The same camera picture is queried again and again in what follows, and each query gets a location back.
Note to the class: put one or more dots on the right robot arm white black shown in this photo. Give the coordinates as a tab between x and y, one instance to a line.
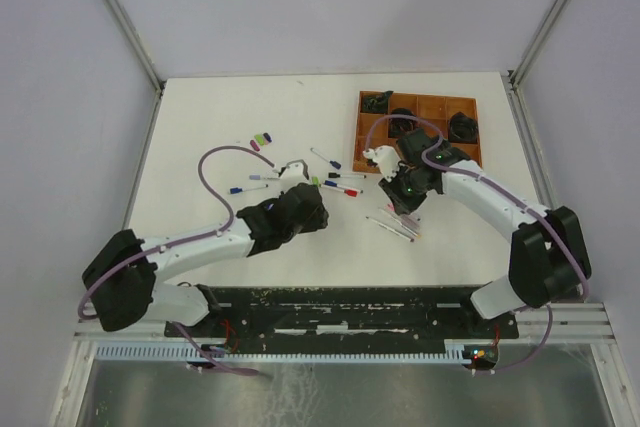
548	258

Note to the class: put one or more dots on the magenta capped marker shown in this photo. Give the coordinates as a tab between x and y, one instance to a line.
390	229

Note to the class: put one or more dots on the aluminium frame post right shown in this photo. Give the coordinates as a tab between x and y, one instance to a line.
541	35

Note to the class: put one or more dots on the orange wooden compartment tray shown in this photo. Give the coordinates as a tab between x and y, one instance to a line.
384	116

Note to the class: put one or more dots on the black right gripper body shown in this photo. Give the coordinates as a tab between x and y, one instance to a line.
405	189

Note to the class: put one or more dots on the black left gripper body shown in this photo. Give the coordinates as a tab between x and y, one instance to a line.
316	221

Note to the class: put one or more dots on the aluminium frame post left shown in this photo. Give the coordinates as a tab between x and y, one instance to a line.
134	41

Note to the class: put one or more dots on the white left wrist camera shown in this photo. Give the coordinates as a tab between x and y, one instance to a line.
294	172

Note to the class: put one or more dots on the aluminium frame post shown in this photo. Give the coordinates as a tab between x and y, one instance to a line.
134	41
541	35

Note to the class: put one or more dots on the white slotted cable duct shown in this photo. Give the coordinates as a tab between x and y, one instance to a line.
183	351

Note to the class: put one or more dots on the pink highlighter pen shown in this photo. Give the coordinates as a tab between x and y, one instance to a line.
409	219

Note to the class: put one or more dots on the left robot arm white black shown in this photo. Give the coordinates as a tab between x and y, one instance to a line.
129	279

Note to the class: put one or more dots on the white marker black cap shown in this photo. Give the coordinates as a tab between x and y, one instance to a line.
338	175

